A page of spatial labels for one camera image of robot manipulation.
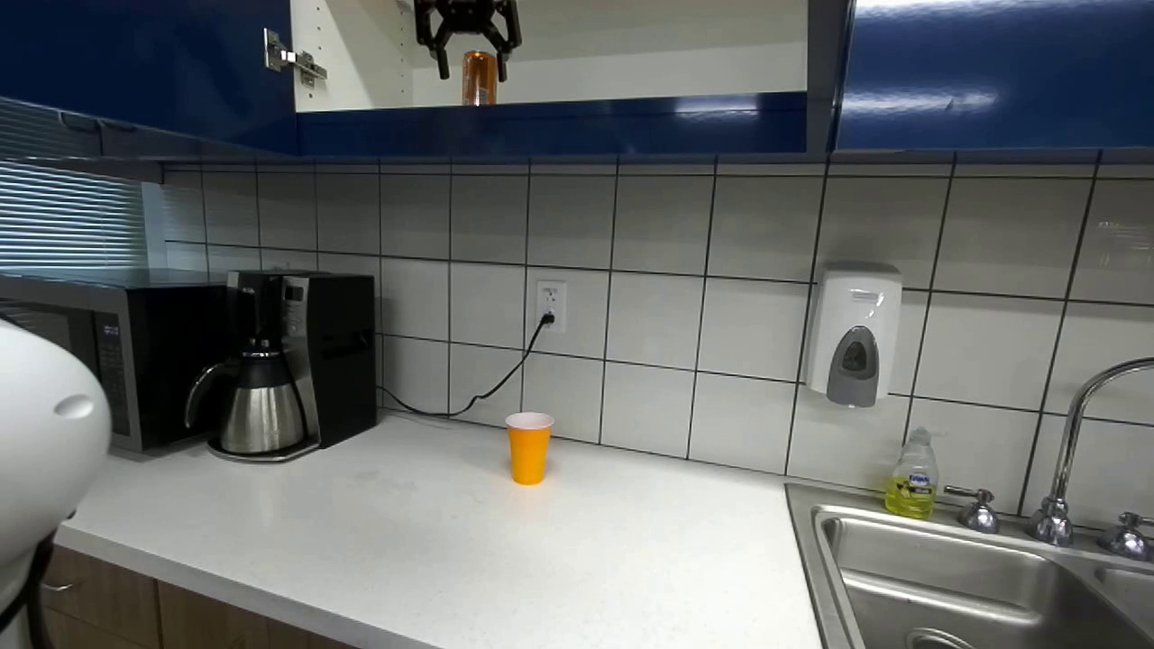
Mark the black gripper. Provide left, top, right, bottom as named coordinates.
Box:
left=416, top=0, right=522, bottom=82

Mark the brown bottle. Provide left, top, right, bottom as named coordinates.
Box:
left=462, top=51, right=498, bottom=109

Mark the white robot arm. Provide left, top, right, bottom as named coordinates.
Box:
left=0, top=0, right=507, bottom=649

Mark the blue cabinet door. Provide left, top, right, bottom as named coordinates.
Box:
left=0, top=0, right=296, bottom=150
left=837, top=0, right=1154, bottom=150

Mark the black coffee maker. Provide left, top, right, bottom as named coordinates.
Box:
left=227, top=269, right=379, bottom=445

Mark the orange plastic cup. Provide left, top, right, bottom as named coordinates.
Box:
left=507, top=410, right=556, bottom=486

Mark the steel coffee carafe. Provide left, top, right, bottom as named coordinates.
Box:
left=186, top=344, right=306, bottom=456

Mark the black microwave oven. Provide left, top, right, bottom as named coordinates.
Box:
left=0, top=269, right=227, bottom=455

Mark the blue right cabinet door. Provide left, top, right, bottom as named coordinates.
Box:
left=837, top=0, right=1154, bottom=150

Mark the white soap dispenser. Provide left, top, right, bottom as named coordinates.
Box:
left=806, top=261, right=902, bottom=406

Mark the yellow dish soap bottle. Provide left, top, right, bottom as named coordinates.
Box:
left=885, top=428, right=937, bottom=517

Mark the stainless steel sink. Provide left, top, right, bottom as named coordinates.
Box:
left=786, top=486, right=1154, bottom=649

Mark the chrome faucet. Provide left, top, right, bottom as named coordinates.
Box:
left=941, top=354, right=1154, bottom=561

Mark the white wall outlet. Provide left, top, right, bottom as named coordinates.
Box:
left=533, top=282, right=572, bottom=330

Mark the black power cable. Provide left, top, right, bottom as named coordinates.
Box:
left=374, top=311, right=560, bottom=421

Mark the wooden drawer with handle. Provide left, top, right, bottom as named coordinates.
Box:
left=39, top=549, right=343, bottom=649

